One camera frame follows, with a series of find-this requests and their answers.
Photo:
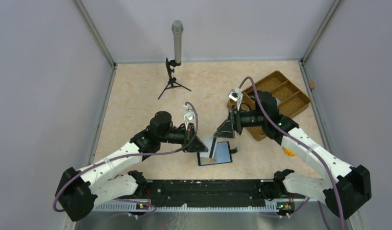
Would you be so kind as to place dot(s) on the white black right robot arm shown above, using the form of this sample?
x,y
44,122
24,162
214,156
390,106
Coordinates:
x,y
343,188

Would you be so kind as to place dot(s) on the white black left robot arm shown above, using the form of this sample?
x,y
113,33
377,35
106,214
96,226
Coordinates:
x,y
80,190

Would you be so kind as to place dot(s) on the grey microphone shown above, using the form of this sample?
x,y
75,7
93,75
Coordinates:
x,y
177,31

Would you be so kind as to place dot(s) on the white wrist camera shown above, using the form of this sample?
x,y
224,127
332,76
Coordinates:
x,y
236,94
188,116

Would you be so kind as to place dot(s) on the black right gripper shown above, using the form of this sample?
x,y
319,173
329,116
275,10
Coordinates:
x,y
227,129

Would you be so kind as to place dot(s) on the small wooden wall block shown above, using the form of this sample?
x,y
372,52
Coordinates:
x,y
311,85

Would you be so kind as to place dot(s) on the woven wicker divided tray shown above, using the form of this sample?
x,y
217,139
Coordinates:
x,y
292,100

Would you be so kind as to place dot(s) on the gold credit card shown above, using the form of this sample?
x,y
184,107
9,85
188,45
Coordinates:
x,y
207,161

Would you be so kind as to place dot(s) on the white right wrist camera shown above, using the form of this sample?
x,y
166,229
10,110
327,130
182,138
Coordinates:
x,y
236,94

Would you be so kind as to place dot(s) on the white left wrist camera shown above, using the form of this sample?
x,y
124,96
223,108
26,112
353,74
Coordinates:
x,y
188,116

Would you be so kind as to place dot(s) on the black mini tripod stand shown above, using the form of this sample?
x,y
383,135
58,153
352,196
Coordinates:
x,y
172,81

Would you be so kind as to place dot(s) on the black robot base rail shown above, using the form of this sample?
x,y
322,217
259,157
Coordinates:
x,y
210,193

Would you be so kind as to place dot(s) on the red yellow emergency stop button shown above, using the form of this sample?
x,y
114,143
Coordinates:
x,y
289,152

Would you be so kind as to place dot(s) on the black leather card holder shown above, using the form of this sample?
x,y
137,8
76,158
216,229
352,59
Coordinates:
x,y
220,151

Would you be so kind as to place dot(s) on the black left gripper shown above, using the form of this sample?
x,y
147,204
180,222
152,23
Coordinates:
x,y
196,145

